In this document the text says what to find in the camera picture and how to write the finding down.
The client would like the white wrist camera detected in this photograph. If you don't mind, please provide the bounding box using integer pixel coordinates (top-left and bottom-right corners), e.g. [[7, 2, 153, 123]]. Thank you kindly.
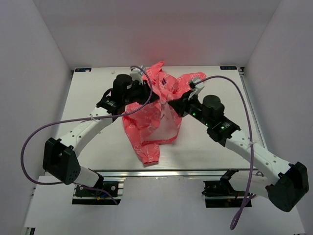
[[189, 77, 204, 97], [130, 65, 146, 83]]

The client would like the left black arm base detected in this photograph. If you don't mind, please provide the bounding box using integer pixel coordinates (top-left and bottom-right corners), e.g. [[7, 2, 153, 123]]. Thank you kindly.
[[74, 180, 125, 200]]

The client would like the aluminium table frame rail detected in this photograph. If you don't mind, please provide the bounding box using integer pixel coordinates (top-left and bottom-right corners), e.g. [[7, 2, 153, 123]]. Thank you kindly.
[[45, 67, 278, 179]]

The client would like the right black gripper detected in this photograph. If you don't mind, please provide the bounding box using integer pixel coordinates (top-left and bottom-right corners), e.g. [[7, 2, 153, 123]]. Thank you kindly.
[[169, 90, 212, 127]]

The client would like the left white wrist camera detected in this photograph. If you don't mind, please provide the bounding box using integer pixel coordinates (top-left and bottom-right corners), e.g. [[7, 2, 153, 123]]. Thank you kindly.
[[130, 65, 146, 83]]

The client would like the blue corner label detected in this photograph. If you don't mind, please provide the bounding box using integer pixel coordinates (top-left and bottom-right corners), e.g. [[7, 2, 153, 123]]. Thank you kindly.
[[74, 68, 91, 72], [220, 66, 237, 70]]

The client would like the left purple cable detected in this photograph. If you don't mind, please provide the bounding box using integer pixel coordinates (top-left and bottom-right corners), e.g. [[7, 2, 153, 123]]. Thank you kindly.
[[21, 65, 154, 205]]

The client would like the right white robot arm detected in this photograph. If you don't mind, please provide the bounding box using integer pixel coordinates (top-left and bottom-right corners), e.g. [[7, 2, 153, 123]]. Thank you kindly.
[[168, 93, 309, 212]]

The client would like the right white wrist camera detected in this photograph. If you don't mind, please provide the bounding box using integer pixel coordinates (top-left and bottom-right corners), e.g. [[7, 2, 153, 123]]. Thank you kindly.
[[189, 77, 204, 97]]

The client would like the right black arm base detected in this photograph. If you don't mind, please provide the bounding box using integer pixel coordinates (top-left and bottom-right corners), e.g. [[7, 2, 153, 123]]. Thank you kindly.
[[201, 169, 245, 198]]

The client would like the pink patterned jacket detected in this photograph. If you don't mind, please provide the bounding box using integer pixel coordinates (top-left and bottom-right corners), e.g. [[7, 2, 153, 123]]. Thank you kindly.
[[122, 61, 206, 165]]

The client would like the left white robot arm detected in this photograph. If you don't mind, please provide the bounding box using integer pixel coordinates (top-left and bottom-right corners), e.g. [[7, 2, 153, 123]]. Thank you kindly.
[[43, 74, 159, 195]]

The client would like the right blue corner label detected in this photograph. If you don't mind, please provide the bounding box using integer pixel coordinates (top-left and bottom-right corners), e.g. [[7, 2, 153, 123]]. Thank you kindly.
[[220, 66, 237, 70]]

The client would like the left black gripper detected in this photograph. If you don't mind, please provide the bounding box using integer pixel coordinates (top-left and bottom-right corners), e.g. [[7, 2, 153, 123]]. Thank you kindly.
[[123, 80, 159, 106]]

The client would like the left blue corner label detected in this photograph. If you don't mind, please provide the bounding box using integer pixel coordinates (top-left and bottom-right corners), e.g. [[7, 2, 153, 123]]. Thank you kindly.
[[74, 68, 91, 72]]

